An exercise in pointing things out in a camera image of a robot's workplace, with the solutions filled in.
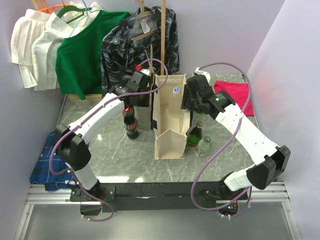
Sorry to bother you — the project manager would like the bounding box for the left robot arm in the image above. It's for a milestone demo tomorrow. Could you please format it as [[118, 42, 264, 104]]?
[[55, 69, 152, 201]]

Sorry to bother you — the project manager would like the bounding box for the Coca-Cola glass bottle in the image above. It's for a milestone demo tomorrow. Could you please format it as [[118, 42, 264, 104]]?
[[122, 106, 139, 140]]

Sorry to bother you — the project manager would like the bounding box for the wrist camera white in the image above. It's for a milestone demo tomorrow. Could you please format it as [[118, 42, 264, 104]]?
[[193, 67, 211, 83], [140, 68, 152, 77]]

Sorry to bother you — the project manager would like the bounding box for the wooden clothes rack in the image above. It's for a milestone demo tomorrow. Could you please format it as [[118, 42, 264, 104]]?
[[67, 0, 168, 102]]

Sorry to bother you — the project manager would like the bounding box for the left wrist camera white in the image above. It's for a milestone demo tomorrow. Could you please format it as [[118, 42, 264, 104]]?
[[140, 68, 152, 77]]

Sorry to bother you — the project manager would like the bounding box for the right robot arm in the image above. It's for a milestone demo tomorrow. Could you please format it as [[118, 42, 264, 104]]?
[[181, 74, 291, 199]]

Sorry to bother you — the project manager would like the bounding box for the aluminium rail frame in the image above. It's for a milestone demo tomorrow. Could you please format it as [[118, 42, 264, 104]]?
[[15, 182, 302, 240]]

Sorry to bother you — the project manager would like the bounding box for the orange hanger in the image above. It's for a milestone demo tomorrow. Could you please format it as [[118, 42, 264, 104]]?
[[38, 0, 67, 14]]

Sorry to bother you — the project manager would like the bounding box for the green Perrier bottle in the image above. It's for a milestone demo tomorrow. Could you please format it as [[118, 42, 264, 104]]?
[[187, 121, 203, 147]]

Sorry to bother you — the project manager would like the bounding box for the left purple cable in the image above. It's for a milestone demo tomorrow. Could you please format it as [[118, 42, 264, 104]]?
[[49, 58, 169, 223]]

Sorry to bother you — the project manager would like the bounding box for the pink folded t-shirt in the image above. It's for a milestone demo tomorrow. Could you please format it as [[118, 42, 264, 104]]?
[[213, 80, 249, 109]]

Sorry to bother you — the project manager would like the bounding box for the wooden hanger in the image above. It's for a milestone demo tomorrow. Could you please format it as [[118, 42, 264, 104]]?
[[129, 0, 158, 42]]

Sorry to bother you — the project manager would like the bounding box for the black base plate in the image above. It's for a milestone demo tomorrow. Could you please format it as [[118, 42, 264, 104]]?
[[69, 181, 249, 214]]

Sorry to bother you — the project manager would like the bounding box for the white hanging blouse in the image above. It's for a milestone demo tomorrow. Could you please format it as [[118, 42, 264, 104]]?
[[10, 1, 102, 91]]

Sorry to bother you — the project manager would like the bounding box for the clear Chang soda bottle right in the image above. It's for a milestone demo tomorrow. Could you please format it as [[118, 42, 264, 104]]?
[[197, 136, 211, 158]]

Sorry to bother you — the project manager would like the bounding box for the green hanging t-shirt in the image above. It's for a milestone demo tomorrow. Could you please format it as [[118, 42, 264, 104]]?
[[55, 10, 130, 100]]

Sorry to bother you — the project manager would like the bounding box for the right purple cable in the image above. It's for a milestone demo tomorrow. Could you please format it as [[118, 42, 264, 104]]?
[[190, 62, 253, 219]]

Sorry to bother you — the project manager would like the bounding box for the cream canvas tote bag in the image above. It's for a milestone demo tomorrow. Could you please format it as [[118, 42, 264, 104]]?
[[151, 74, 192, 160]]

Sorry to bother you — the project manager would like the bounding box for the green hanger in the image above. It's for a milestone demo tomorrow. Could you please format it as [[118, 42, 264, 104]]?
[[56, 3, 92, 24]]

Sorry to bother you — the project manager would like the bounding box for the purple cable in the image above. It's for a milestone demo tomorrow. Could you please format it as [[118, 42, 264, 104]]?
[[190, 62, 253, 219], [49, 58, 169, 223]]

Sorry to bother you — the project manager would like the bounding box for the dark patterned hanging shirt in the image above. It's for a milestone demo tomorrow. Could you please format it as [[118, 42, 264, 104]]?
[[100, 5, 180, 97]]

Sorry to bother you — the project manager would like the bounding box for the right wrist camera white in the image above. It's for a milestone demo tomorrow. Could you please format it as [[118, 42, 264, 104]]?
[[193, 67, 211, 83]]

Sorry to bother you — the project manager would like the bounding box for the blue plaid cloth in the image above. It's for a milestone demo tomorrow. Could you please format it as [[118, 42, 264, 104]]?
[[29, 130, 78, 192]]

